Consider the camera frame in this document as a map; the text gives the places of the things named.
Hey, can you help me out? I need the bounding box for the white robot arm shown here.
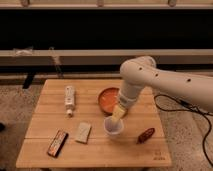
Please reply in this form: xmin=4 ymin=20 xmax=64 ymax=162
xmin=112 ymin=56 xmax=213 ymax=123

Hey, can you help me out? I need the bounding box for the dark candy bar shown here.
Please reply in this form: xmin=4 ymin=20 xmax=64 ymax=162
xmin=47 ymin=130 xmax=69 ymax=158

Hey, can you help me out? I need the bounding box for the orange ceramic bowl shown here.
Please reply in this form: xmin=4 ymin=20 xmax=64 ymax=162
xmin=98 ymin=87 xmax=119 ymax=115

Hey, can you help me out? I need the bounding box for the wooden table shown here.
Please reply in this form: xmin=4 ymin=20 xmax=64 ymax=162
xmin=16 ymin=79 xmax=171 ymax=168

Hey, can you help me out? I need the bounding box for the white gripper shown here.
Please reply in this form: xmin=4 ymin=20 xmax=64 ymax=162
xmin=111 ymin=93 xmax=136 ymax=123

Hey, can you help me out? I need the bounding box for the red snack wrapper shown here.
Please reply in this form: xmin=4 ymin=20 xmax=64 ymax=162
xmin=137 ymin=128 xmax=155 ymax=144

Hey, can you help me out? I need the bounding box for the white sponge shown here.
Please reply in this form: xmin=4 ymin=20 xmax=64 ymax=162
xmin=75 ymin=122 xmax=92 ymax=144

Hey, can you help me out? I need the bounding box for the white plastic bottle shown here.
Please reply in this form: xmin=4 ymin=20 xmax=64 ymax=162
xmin=65 ymin=86 xmax=75 ymax=116

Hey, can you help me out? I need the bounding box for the metal rail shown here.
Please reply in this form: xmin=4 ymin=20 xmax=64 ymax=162
xmin=0 ymin=49 xmax=213 ymax=66

